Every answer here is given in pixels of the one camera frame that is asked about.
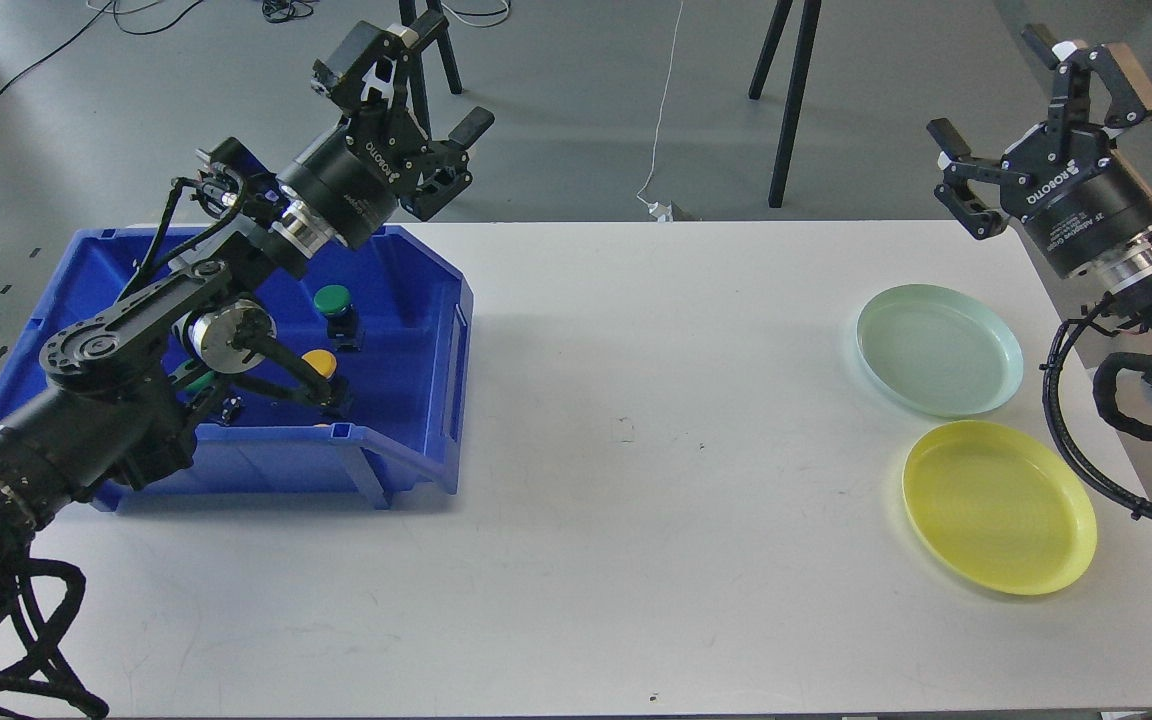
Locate yellow plastic plate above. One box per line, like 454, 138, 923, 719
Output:
901, 420, 1100, 597

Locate blue plastic storage bin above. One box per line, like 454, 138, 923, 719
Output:
0, 225, 473, 509

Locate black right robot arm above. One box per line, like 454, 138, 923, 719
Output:
927, 24, 1152, 520

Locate black tripod leg right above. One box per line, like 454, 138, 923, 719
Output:
748, 1, 823, 209

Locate black tripod leg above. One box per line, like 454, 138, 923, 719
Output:
397, 1, 465, 137
748, 1, 823, 209

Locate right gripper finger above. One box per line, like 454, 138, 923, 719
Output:
925, 118, 1034, 240
1021, 23, 1152, 151

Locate light green plastic plate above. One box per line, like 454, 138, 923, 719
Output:
852, 285, 1024, 419

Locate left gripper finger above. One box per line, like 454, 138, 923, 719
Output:
397, 106, 495, 222
312, 12, 448, 126

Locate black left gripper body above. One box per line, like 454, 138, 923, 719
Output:
276, 104, 433, 249

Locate white cable on floor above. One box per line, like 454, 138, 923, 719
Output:
636, 0, 687, 223

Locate green push button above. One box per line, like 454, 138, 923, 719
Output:
312, 283, 365, 353
183, 372, 244, 427

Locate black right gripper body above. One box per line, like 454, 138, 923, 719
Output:
1000, 126, 1152, 276

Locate yellow push button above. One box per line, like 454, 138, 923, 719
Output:
301, 348, 353, 419

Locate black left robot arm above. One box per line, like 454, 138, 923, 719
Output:
0, 1, 494, 719

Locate black tripod leg left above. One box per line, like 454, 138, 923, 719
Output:
397, 1, 465, 137

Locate black cables on floor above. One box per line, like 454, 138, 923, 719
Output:
0, 0, 511, 166

